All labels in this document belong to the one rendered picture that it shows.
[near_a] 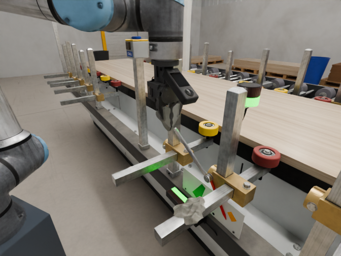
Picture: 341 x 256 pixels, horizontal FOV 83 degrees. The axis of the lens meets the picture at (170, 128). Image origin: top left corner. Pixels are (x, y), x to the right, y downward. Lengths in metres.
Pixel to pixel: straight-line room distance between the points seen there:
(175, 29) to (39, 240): 0.89
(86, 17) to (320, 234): 0.60
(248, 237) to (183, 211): 0.27
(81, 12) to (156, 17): 0.18
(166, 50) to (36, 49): 7.57
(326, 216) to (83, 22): 0.56
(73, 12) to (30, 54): 7.59
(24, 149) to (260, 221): 0.92
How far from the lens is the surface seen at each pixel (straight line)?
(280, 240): 0.83
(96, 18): 0.41
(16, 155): 0.92
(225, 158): 0.56
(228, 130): 0.52
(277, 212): 0.85
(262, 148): 0.70
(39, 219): 0.96
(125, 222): 1.60
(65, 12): 0.43
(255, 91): 0.51
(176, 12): 0.52
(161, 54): 0.51
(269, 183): 0.80
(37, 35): 7.99
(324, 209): 0.47
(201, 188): 0.68
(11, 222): 0.94
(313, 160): 0.72
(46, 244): 1.03
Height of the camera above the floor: 1.24
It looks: 26 degrees down
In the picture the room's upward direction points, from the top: straight up
